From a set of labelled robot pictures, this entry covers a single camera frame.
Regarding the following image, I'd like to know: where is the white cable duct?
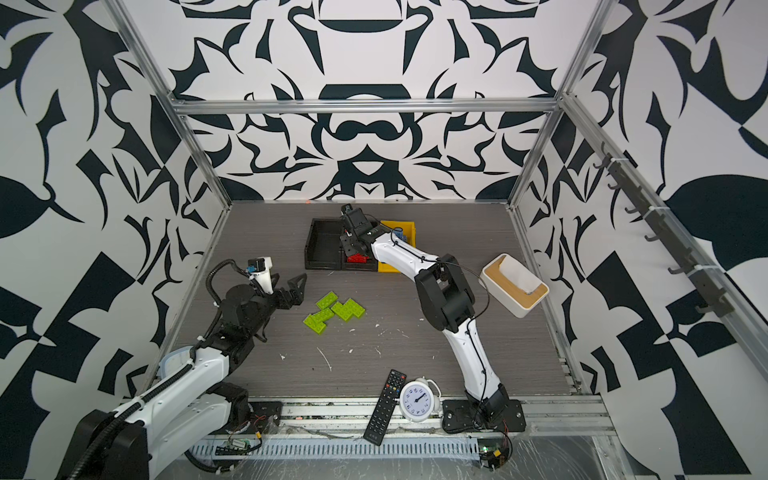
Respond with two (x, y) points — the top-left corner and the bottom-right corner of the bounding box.
(191, 437), (481, 461)

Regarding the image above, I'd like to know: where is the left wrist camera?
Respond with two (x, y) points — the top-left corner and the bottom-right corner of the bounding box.
(246, 256), (273, 295)

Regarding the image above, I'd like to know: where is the blue square clock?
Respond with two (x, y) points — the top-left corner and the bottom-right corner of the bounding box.
(157, 346), (196, 383)

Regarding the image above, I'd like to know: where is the white tissue box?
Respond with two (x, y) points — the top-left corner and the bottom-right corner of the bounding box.
(480, 253), (549, 319)

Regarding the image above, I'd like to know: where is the yellow storage bin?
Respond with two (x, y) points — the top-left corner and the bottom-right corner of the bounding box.
(377, 220), (416, 273)

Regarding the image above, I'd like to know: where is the green small lego brick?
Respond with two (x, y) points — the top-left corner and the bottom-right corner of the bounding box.
(316, 291), (338, 310)

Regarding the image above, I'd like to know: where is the black storage bin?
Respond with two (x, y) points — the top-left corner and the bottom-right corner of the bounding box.
(304, 218), (343, 270)
(340, 226), (378, 272)

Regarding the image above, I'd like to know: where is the black remote control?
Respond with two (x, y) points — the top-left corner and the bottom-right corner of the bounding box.
(363, 370), (407, 446)

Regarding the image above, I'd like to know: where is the wall hook rack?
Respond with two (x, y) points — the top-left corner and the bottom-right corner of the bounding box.
(595, 153), (735, 318)

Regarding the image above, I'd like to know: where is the red arch lego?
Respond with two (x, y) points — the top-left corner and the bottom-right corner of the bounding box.
(346, 254), (369, 264)

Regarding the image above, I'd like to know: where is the black left storage bin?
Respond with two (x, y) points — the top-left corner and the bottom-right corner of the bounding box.
(304, 218), (343, 270)

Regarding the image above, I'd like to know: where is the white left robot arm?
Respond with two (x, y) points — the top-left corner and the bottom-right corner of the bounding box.
(57, 257), (308, 479)

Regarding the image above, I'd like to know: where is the green L-shaped lego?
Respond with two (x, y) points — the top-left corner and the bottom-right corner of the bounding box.
(303, 308), (335, 335)

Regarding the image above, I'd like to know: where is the black middle storage bin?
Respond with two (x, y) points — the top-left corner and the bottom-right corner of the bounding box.
(340, 226), (378, 272)

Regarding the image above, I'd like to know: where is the green square lego plate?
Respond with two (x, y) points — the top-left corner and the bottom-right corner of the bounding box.
(331, 298), (366, 322)

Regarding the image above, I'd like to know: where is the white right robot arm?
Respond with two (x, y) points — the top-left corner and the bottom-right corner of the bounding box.
(341, 204), (527, 434)

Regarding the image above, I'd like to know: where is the white alarm clock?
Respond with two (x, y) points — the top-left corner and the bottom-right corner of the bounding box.
(399, 377), (442, 423)

